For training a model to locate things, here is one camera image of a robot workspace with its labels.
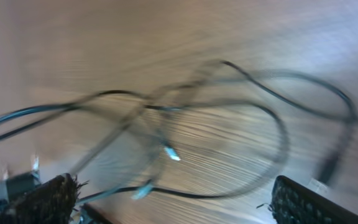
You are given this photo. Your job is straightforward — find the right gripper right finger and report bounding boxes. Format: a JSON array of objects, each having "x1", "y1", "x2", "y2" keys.
[{"x1": 269, "y1": 175, "x2": 358, "y2": 224}]

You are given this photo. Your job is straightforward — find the black cable silver usb plug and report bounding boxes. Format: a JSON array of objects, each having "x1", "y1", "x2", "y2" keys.
[{"x1": 67, "y1": 60, "x2": 358, "y2": 202}]

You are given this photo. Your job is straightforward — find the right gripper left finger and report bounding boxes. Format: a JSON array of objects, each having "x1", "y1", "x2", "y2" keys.
[{"x1": 0, "y1": 174, "x2": 83, "y2": 224}]

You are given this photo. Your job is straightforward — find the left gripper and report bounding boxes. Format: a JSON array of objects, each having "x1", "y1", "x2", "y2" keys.
[{"x1": 0, "y1": 155, "x2": 41, "y2": 210}]

